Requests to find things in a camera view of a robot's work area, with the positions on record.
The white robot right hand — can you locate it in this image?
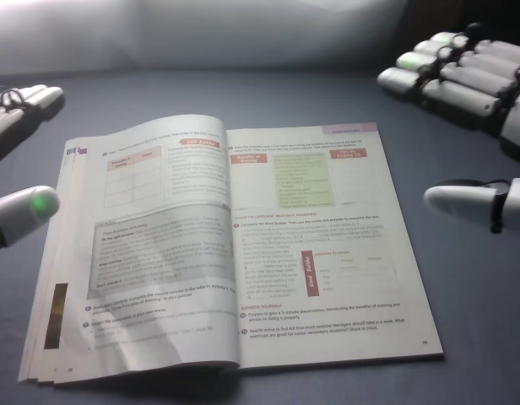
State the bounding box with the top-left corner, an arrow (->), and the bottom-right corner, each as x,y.
376,23 -> 520,235

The grey table cloth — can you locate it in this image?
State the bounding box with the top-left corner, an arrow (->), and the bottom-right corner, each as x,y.
0,67 -> 520,405

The white backdrop sheet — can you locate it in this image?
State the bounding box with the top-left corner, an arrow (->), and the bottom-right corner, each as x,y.
0,0 -> 520,81

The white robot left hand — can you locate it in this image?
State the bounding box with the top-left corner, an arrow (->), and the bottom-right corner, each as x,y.
0,84 -> 66,262

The English textbook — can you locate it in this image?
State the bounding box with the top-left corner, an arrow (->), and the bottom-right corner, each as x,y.
17,113 -> 445,386

